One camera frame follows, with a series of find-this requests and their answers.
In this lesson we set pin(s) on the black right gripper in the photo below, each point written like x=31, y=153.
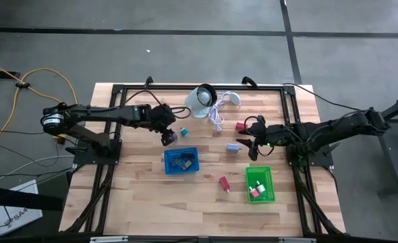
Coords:
x=273, y=136

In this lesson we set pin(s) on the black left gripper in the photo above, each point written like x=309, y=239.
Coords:
x=162, y=116

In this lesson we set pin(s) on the purple small plug charger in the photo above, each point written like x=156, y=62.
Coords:
x=175, y=137

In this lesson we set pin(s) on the red wall charger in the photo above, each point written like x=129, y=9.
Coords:
x=239, y=126
x=224, y=184

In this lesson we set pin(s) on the turquoise small plug charger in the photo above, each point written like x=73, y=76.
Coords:
x=184, y=132

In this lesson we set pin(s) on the light blue wall charger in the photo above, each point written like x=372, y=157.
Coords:
x=233, y=147

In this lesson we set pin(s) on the small blue framed card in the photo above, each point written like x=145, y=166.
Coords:
x=180, y=161
x=175, y=163

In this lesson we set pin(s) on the small purple framed card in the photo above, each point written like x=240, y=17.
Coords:
x=187, y=165

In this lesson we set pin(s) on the pink small plug charger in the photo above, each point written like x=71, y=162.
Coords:
x=254, y=193

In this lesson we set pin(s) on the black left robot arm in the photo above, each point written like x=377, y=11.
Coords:
x=101, y=114

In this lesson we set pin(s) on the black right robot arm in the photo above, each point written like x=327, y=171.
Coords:
x=337, y=130

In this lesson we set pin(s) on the blue plastic basket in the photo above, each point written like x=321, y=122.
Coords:
x=172, y=171

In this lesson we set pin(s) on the green plastic basket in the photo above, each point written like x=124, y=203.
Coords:
x=266, y=175

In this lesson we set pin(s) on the white round puck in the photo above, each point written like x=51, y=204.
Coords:
x=235, y=98

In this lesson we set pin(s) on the white desk lamp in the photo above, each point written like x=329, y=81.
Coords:
x=199, y=101

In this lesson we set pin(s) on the black furniture bar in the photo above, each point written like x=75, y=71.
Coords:
x=17, y=197

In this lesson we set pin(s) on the white printed box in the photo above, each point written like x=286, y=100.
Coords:
x=20, y=216

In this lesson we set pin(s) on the black floor foot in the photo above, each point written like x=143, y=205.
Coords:
x=0, y=74

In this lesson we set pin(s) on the black frame clamp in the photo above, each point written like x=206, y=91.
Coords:
x=148, y=81
x=249, y=81

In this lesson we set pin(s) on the black aluminium table frame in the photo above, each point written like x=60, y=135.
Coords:
x=219, y=87

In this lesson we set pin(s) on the silver table bracket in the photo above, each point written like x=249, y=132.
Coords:
x=297, y=240
x=108, y=239

